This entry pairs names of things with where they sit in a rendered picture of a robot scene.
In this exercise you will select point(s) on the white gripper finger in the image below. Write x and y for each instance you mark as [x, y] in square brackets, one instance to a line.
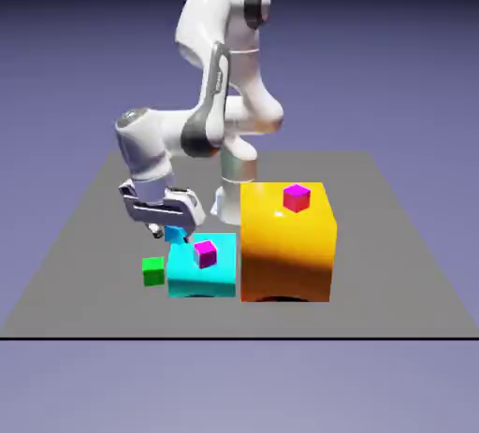
[186, 238]
[154, 231]

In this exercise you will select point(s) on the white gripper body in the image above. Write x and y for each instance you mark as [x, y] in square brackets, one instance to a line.
[164, 212]

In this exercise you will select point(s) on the small blue cube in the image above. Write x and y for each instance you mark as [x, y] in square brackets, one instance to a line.
[174, 234]

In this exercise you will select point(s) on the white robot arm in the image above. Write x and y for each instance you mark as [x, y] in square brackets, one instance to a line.
[209, 66]

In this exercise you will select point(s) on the small magenta cube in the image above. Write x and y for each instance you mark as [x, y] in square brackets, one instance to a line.
[206, 254]

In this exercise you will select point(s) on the small green cube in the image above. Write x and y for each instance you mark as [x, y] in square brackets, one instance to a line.
[153, 271]

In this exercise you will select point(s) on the small red cube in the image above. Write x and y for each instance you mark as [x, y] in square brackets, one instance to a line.
[296, 198]

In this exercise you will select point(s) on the large cyan box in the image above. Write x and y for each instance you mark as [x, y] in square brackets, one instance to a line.
[202, 268]

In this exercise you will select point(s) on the large orange box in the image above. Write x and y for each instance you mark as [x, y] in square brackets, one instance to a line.
[286, 242]

